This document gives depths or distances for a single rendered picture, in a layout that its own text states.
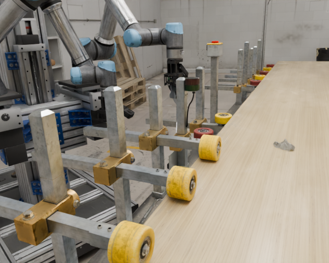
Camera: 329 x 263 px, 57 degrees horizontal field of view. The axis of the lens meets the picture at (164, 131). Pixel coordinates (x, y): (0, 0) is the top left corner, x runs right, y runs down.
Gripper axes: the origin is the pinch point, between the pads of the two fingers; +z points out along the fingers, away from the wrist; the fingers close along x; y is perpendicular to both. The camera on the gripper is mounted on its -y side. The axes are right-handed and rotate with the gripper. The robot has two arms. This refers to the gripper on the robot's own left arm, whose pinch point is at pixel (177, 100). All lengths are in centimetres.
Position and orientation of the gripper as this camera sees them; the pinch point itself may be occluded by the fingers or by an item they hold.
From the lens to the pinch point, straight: 146.2
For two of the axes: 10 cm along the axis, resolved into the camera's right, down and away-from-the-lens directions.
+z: 0.4, 9.5, 3.2
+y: -4.1, 3.0, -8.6
